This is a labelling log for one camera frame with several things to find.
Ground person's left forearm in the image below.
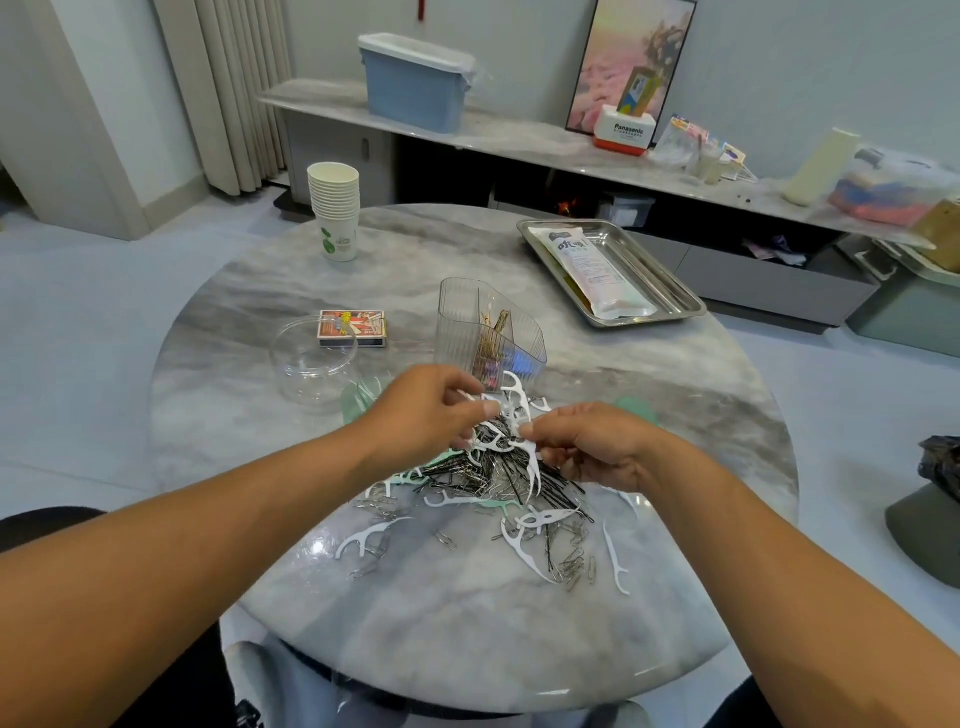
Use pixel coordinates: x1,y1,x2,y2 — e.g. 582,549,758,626
0,427,384,728

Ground person's left hand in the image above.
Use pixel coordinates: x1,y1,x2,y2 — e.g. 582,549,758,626
348,364,504,482

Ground grey cabinet with marble top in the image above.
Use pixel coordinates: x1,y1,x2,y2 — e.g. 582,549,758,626
259,78,939,332

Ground white and red small box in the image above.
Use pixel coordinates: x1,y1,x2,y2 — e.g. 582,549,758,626
592,106,659,158

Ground pale green plastic lid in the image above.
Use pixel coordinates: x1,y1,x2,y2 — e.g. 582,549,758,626
612,394,662,425

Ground loose papers in cabinet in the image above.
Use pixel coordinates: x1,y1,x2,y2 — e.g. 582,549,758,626
742,237,813,267

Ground clear storage box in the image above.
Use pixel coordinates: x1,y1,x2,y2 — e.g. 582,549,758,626
829,145,960,230

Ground trash bin with black bag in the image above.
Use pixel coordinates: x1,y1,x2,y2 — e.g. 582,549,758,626
885,435,960,590

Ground clear round plastic bowl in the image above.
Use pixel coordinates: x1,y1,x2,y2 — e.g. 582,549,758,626
270,318,362,404

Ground white box in cabinet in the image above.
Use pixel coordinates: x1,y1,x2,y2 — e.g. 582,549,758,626
597,193,657,230

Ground blue storage box white lid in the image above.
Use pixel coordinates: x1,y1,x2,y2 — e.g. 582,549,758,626
357,33,479,135

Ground small colourful box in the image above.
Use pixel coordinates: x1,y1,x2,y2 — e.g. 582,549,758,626
618,67,663,119

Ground clear printed plastic bag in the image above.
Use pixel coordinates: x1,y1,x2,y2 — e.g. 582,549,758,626
543,228,659,321

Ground group of white paper cups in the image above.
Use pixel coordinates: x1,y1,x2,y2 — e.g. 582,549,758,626
307,162,363,264

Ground cream paper roll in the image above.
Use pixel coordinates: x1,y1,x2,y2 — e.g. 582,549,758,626
783,127,864,209

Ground beige curtain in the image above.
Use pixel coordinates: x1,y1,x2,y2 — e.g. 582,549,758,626
150,0,294,197

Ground cardboard box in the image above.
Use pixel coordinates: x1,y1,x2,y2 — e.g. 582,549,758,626
915,199,960,275

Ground grey green storage bin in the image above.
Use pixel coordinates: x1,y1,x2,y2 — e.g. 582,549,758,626
843,237,960,359

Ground person's right forearm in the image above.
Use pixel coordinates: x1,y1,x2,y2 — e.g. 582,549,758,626
637,450,960,728

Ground clear bag of snacks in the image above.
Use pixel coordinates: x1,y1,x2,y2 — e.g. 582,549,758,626
651,120,708,171

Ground pile of floss picks and clips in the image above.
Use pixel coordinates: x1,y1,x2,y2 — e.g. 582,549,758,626
333,312,639,599

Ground colourful matchbox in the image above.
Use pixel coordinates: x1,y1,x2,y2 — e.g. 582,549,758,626
316,309,389,348

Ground framed pink picture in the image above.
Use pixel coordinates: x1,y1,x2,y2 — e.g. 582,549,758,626
567,0,699,137

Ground clear ribbed organizer box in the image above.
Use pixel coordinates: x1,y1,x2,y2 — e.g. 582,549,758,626
436,276,549,389

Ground person's right hand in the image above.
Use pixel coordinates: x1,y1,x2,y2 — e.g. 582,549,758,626
517,402,677,497

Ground translucent green plastic cup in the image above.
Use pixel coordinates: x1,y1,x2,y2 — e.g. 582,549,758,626
342,378,389,426

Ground metal tray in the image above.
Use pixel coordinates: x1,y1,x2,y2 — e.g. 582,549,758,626
517,219,708,329

